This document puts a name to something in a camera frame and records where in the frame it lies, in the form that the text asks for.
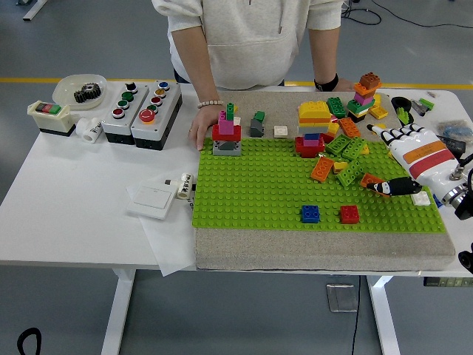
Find beige red-green switch box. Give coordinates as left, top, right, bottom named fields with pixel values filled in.
left=27, top=100, right=77, bottom=138

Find table height control panel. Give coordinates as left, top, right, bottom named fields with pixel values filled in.
left=423, top=277, right=473, bottom=288

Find plastic bag with blue parts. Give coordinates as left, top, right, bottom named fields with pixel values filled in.
left=435, top=120, right=473, bottom=140

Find black wristwatch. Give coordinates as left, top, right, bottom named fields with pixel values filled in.
left=313, top=72, right=340, bottom=92

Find white wall switch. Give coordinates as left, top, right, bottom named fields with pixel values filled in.
left=126, top=183, right=178, bottom=220

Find black metal gear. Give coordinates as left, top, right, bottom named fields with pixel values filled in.
left=73, top=83, right=103, bottom=104

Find grey slope brick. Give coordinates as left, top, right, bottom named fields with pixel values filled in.
left=249, top=118, right=266, bottom=138

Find clear plastic bags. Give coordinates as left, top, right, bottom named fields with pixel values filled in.
left=449, top=147, right=473, bottom=193

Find green studded baseplate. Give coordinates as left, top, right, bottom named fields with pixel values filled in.
left=191, top=137, right=447, bottom=234

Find long black floor cable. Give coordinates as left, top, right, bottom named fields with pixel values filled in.
left=371, top=0, right=473, bottom=29

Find grey four-button control box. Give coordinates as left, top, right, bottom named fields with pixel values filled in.
left=101, top=81, right=151, bottom=146

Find black digital meter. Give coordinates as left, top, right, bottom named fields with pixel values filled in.
left=439, top=135, right=467, bottom=157

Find small white pipe fitting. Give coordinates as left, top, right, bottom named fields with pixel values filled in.
left=164, top=172, right=197, bottom=200

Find thin black floor cable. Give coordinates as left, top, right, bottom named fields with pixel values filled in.
left=350, top=275, right=362, bottom=355

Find dark green long brick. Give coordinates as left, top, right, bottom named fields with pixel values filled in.
left=327, top=96, right=349, bottom=119

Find white pipe tee fitting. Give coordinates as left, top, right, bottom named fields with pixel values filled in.
left=75, top=117, right=104, bottom=143

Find lime green long brick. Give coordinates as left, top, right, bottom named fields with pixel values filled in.
left=341, top=136, right=369, bottom=160
left=336, top=158, right=365, bottom=188

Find white plastic bowl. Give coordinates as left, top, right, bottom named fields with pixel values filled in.
left=52, top=73, right=108, bottom=111

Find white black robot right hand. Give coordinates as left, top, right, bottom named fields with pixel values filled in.
left=366, top=124, right=463, bottom=203

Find person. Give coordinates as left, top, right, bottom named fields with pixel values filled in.
left=151, top=0, right=347, bottom=92

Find black toy tyre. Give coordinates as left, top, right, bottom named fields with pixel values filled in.
left=390, top=95, right=413, bottom=112

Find brick tower with yellow top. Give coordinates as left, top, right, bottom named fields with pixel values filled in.
left=294, top=100, right=332, bottom=158

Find red square brick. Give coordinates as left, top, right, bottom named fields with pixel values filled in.
left=339, top=205, right=360, bottom=225

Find metal floor socket plate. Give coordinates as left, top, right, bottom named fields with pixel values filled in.
left=325, top=283, right=359, bottom=314

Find grey metal frame foot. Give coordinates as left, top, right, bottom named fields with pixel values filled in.
left=22, top=0, right=49, bottom=21

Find black looped floor cable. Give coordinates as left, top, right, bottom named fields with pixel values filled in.
left=341, top=6, right=382, bottom=26

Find person's right hand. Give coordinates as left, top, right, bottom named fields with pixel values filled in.
left=187, top=104, right=223, bottom=151

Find grey emergency-stop control box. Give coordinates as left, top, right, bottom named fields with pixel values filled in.
left=131, top=80, right=184, bottom=152

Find grey-brown mat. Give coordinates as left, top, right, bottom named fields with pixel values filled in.
left=194, top=90, right=457, bottom=273

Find brick tower with brown top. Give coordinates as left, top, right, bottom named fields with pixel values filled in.
left=347, top=72, right=384, bottom=124

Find blue square brick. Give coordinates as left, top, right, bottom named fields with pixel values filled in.
left=301, top=204, right=321, bottom=224

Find brick tower with magenta middle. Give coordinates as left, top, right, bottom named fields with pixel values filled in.
left=211, top=101, right=242, bottom=156

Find orange long brick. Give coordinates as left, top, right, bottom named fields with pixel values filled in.
left=360, top=172, right=391, bottom=197
left=310, top=156, right=336, bottom=183
left=338, top=117, right=362, bottom=140

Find translucent paper sheet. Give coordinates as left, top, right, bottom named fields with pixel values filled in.
left=125, top=180, right=197, bottom=277

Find white table leg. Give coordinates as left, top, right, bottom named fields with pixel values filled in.
left=365, top=275, right=402, bottom=355
left=100, top=268, right=137, bottom=355

